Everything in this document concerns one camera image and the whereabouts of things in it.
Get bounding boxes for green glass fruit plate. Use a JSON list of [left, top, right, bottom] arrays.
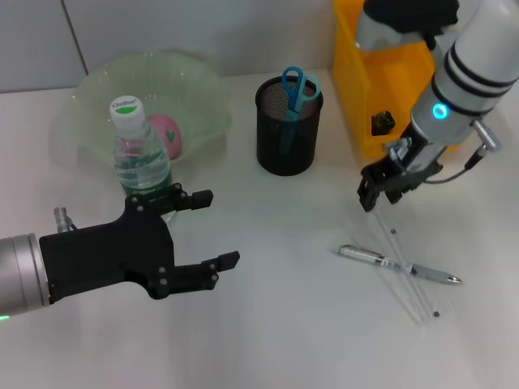
[[50, 50, 234, 179]]

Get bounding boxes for grey right arm cable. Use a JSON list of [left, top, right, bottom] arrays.
[[388, 121, 503, 186]]

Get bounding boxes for clear plastic ruler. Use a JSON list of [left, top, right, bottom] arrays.
[[356, 202, 444, 324]]

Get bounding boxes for black mesh pen cup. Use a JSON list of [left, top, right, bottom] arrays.
[[255, 75, 324, 177]]

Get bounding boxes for clear green-label water bottle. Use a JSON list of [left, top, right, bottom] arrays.
[[109, 95, 180, 223]]

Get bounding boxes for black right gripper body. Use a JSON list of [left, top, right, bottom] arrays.
[[362, 123, 443, 191]]

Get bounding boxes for green plastic wrapper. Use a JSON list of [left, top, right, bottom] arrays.
[[371, 111, 397, 137]]

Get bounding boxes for pink peach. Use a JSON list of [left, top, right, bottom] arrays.
[[146, 114, 183, 161]]

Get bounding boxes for blue teal scissors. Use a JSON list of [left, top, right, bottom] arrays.
[[278, 66, 321, 158]]

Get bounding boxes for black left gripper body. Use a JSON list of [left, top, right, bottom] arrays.
[[39, 194, 176, 305]]

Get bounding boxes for silver clear pen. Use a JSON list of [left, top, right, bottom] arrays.
[[332, 244, 463, 284]]

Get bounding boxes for yellow plastic bin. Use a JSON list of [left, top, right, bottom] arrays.
[[332, 0, 459, 158]]

